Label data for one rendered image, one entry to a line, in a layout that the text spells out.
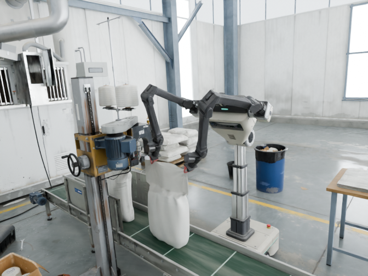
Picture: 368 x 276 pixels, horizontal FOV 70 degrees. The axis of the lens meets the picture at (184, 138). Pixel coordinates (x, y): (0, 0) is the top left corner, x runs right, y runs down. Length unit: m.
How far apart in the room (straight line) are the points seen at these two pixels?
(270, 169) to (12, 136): 3.83
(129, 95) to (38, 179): 3.23
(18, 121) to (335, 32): 8.60
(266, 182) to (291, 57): 6.51
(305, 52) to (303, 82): 0.98
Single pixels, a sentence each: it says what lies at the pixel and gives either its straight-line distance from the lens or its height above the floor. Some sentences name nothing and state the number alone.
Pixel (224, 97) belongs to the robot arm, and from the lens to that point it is 1.63.
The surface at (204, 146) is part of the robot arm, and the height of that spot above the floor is 1.26.
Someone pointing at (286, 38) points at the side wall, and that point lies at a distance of 10.12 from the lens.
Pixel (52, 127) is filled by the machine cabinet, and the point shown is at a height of 1.05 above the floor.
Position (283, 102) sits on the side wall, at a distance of 10.10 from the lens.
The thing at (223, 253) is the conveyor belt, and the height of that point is 0.38.
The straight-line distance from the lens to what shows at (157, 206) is 2.24.
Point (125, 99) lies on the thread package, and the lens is 1.97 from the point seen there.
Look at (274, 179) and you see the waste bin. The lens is 4.10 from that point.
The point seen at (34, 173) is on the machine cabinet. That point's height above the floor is 0.36.
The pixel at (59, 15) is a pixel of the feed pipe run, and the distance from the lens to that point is 4.52.
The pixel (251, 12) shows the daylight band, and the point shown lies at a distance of 10.81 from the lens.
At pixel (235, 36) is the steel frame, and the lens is 10.67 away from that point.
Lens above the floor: 1.70
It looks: 12 degrees down
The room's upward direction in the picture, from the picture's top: 3 degrees counter-clockwise
